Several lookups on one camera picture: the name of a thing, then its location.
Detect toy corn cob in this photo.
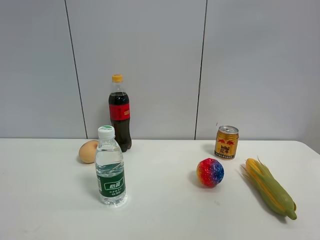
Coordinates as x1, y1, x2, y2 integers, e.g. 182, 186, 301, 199
243, 158, 297, 220

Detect water bottle green label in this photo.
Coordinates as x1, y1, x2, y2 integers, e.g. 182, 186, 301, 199
94, 125, 127, 208

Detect peach fruit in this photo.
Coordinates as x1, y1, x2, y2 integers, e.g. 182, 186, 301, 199
78, 140, 99, 164

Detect gold energy drink can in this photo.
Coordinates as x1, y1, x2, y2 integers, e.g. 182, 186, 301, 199
214, 125, 239, 160

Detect rainbow spiky ball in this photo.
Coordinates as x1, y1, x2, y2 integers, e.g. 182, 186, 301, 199
196, 158, 225, 188

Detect cola bottle yellow cap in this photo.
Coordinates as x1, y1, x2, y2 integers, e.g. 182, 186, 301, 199
108, 74, 132, 153

